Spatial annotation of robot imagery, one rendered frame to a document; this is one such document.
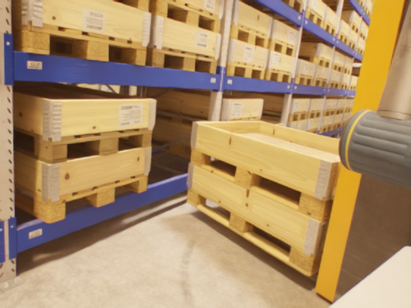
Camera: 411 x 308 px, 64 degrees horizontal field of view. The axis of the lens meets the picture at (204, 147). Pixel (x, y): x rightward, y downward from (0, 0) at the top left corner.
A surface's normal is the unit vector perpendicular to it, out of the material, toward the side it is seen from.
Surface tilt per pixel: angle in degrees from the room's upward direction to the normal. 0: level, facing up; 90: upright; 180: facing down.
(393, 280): 0
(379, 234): 90
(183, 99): 90
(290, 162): 90
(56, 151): 90
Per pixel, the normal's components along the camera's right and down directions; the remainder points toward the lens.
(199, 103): -0.56, 0.12
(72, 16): 0.83, 0.21
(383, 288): 0.11, -0.97
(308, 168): -0.77, 0.06
